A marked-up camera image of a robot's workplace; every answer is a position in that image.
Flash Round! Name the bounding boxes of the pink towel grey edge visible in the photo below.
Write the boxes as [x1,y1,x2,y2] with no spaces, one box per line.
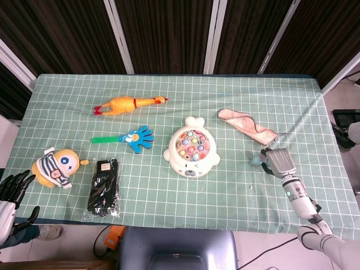
[218,108,288,146]

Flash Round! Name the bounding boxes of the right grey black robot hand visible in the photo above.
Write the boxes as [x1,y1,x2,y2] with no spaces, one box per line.
[260,147,298,178]

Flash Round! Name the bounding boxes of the black gloves in plastic bag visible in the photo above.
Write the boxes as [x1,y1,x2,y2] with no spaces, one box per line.
[83,157,122,219]

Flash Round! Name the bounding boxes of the dark sneaker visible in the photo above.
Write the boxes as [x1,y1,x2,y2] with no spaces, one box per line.
[331,122,357,152]

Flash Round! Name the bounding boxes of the yellow plush toy striped shirt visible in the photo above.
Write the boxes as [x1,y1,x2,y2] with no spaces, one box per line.
[30,147,89,190]

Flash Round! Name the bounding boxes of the white screen frame post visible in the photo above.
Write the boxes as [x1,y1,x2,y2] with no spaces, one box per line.
[202,0,228,74]
[0,39,37,91]
[320,53,360,95]
[103,0,135,74]
[258,0,301,74]

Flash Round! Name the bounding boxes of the blue hand clapper toy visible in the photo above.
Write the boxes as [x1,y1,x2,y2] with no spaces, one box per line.
[91,125,155,155]

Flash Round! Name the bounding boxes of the green white checked tablecloth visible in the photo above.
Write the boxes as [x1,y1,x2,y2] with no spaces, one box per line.
[4,73,360,241]

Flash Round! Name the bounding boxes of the white whack-a-mole toy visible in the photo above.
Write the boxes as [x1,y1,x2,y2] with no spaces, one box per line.
[163,116,221,178]

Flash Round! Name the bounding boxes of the blue grey chair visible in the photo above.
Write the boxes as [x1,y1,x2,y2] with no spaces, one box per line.
[119,226,239,270]

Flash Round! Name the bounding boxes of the yellow rubber chicken toy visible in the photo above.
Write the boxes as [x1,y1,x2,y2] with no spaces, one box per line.
[93,95,169,116]

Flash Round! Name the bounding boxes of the grey shoe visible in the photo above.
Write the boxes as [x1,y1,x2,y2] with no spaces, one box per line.
[36,224,64,241]

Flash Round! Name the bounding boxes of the black monitor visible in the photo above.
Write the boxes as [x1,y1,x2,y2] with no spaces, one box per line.
[332,109,360,127]

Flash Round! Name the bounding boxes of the white trouser leg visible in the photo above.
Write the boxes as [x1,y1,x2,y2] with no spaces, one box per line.
[348,122,360,144]

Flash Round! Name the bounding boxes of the black cable of orange device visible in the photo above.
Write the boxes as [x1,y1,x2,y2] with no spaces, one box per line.
[93,226,113,258]

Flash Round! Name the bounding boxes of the orange device on floor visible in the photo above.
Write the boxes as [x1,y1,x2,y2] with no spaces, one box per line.
[105,224,126,258]

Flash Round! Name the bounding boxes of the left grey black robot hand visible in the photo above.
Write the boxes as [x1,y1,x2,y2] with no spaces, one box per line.
[0,169,41,245]

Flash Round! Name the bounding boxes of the blue trouser leg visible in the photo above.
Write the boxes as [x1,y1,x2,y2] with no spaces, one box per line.
[0,226,40,250]

